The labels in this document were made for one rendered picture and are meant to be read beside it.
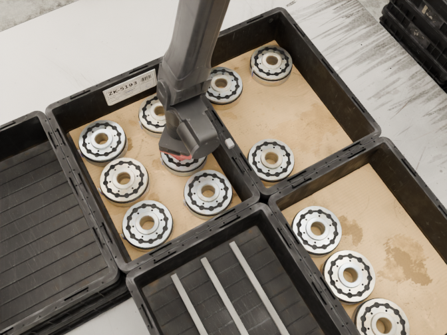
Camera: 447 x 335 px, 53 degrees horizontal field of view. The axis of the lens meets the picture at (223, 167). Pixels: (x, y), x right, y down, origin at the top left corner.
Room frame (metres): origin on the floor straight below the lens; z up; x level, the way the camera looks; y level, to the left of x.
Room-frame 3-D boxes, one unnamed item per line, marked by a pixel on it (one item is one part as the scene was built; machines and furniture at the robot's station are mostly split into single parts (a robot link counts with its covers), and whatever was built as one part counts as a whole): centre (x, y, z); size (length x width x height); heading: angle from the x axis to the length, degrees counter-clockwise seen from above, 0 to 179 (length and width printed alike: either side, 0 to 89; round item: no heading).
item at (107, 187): (0.36, 0.21, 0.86); 0.10 x 0.10 x 0.01
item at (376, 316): (0.10, -0.32, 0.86); 0.05 x 0.05 x 0.01
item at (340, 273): (0.19, -0.26, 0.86); 0.05 x 0.05 x 0.01
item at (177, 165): (0.44, 0.09, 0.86); 0.10 x 0.10 x 0.01
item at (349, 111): (0.56, -0.10, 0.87); 0.40 x 0.30 x 0.11; 33
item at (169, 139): (0.43, 0.09, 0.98); 0.10 x 0.07 x 0.07; 168
